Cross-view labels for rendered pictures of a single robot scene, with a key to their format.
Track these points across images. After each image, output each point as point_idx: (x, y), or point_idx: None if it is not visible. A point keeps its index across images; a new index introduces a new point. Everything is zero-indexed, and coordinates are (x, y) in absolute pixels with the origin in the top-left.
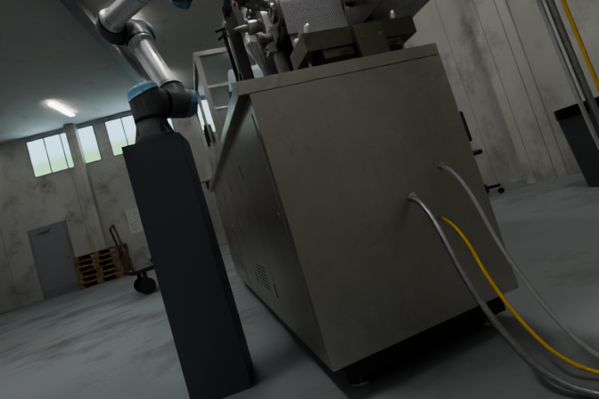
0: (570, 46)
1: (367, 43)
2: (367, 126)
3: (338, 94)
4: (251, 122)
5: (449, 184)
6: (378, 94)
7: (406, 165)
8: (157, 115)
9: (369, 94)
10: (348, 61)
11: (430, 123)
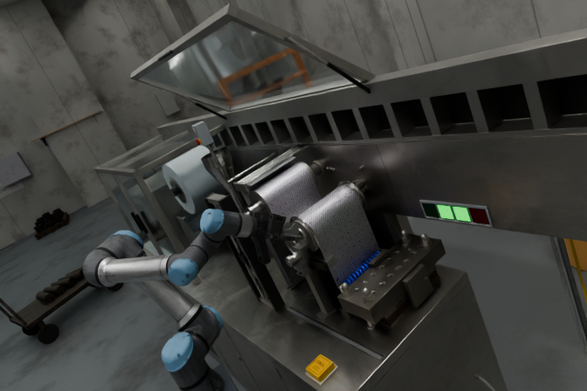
0: (583, 316)
1: (417, 292)
2: (431, 377)
3: (410, 365)
4: None
5: (482, 385)
6: (436, 346)
7: (457, 389)
8: (204, 375)
9: (430, 349)
10: (414, 331)
11: (468, 345)
